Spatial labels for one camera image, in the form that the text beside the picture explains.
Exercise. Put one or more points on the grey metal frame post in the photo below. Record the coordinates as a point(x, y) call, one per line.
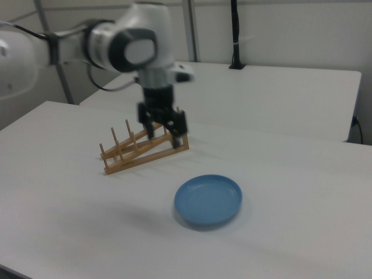
point(192, 29)
point(64, 84)

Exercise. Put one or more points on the wooden plate rack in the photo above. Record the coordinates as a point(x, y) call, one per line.
point(136, 154)

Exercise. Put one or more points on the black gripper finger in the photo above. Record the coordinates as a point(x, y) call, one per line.
point(180, 125)
point(145, 119)

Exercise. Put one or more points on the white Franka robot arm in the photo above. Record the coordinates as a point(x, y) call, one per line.
point(136, 43)

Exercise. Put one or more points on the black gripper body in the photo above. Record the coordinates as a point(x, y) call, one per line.
point(158, 100)

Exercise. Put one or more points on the blue round plate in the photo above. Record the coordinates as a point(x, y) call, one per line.
point(207, 200)

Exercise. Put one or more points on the black pole with base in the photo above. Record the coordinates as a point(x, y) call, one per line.
point(236, 35)

